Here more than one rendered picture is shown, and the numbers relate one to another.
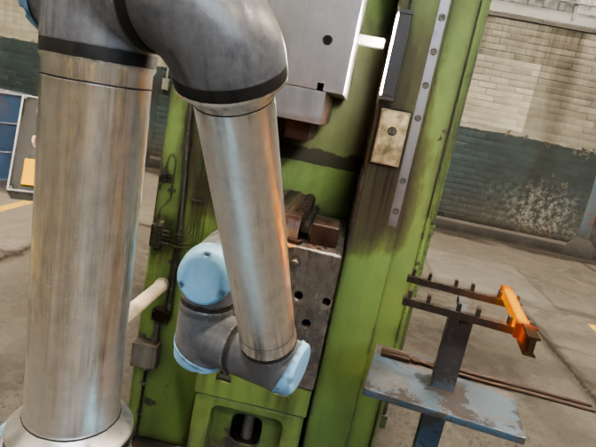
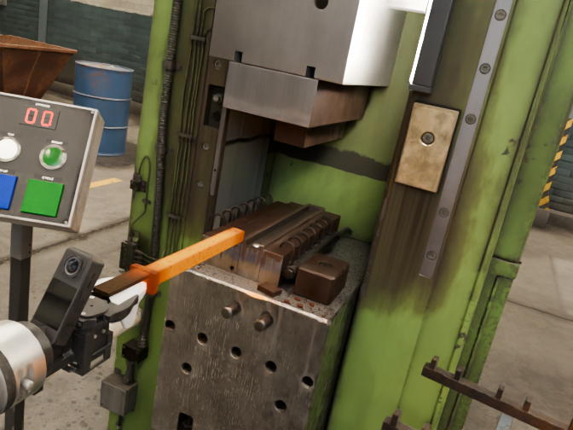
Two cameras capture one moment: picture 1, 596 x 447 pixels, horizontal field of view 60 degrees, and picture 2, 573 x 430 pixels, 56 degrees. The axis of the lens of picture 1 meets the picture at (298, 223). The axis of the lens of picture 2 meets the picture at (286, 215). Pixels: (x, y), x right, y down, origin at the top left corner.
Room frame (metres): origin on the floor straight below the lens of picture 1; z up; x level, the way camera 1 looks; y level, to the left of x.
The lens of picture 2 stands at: (0.51, -0.28, 1.41)
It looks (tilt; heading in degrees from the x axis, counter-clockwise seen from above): 17 degrees down; 15
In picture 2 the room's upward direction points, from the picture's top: 11 degrees clockwise
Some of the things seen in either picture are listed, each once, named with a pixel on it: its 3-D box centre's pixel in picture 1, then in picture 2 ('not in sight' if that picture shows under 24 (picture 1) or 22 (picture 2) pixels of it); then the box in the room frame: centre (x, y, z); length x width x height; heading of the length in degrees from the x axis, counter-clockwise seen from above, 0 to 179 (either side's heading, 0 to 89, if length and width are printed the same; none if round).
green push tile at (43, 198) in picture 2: not in sight; (43, 198); (1.43, 0.52, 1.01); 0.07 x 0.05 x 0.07; 111
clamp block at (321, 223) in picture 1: (325, 231); (322, 277); (1.60, -0.09, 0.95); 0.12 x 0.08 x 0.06; 176
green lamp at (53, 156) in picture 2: not in sight; (53, 157); (1.47, 0.54, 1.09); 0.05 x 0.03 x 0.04; 86
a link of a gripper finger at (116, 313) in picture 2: not in sight; (111, 308); (1.06, 0.08, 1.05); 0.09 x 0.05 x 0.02; 172
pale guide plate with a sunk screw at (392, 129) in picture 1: (390, 137); (425, 148); (1.66, -0.23, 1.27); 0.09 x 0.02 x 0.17; 86
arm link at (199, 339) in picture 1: (207, 332); not in sight; (0.83, 0.12, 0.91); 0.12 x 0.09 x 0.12; 68
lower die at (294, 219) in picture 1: (278, 208); (277, 234); (1.76, 0.08, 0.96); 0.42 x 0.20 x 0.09; 176
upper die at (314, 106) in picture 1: (297, 104); (304, 93); (1.76, 0.08, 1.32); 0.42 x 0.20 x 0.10; 176
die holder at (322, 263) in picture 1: (280, 283); (280, 330); (1.77, 0.02, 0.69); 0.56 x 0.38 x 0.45; 176
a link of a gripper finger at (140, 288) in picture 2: not in sight; (129, 308); (1.11, 0.08, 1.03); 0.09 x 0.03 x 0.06; 172
